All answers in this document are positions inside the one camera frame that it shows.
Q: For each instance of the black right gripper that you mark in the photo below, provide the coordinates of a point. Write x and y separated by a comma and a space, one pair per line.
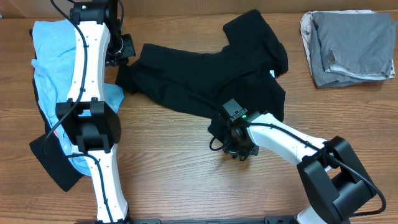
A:
231, 149

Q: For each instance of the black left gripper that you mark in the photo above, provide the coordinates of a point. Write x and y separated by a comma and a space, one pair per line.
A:
129, 51

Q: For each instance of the black t-shirt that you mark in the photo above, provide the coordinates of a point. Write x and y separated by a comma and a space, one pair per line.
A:
199, 84

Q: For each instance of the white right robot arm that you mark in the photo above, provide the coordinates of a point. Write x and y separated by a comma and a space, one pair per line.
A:
335, 181

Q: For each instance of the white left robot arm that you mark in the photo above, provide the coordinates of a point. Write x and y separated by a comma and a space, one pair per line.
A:
89, 122

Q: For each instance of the light blue t-shirt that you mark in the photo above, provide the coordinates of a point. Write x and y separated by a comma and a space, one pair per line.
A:
55, 45

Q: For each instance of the brown cardboard backdrop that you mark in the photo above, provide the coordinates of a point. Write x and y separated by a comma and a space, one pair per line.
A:
40, 9

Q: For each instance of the black garment under blue shirt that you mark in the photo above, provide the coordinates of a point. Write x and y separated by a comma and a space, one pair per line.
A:
48, 151

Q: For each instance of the folded white cloth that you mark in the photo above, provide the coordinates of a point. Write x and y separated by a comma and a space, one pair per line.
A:
306, 31

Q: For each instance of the folded grey shorts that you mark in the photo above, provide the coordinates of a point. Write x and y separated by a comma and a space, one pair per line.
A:
351, 46

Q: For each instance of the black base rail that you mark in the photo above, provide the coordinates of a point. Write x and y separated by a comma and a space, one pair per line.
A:
214, 220

